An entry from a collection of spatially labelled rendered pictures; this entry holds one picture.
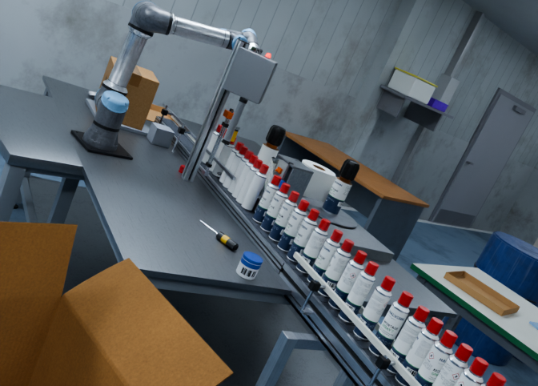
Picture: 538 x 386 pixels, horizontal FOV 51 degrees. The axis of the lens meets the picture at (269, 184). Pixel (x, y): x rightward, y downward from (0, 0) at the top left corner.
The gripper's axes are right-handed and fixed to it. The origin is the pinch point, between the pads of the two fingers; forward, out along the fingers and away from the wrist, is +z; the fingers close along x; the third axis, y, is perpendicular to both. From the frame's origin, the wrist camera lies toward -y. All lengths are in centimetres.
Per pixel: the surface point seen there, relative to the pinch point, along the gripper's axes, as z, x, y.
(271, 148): 4.7, 26.2, -28.1
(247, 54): -0.7, -14.7, 14.4
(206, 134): 13.9, -15.7, -22.8
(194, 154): 19.0, -17.2, -31.7
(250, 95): 10.8, -8.4, 3.7
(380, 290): 116, -4, 34
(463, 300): 86, 113, -13
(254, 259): 92, -23, 4
